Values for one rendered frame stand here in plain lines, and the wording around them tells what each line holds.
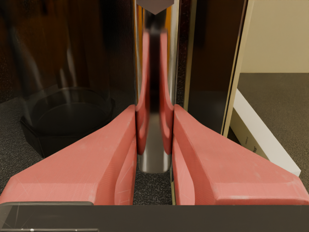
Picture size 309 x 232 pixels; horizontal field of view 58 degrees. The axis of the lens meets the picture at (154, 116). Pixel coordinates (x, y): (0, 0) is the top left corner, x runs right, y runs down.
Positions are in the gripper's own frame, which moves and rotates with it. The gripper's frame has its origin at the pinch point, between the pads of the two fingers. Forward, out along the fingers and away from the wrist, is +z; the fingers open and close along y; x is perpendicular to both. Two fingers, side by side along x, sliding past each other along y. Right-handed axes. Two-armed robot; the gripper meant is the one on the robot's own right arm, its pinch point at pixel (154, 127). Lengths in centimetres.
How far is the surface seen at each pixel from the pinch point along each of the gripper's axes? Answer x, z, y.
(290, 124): 20.4, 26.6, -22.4
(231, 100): 2.1, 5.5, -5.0
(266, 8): 8, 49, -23
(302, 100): 20.5, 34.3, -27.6
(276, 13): 9, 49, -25
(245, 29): -2.5, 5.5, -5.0
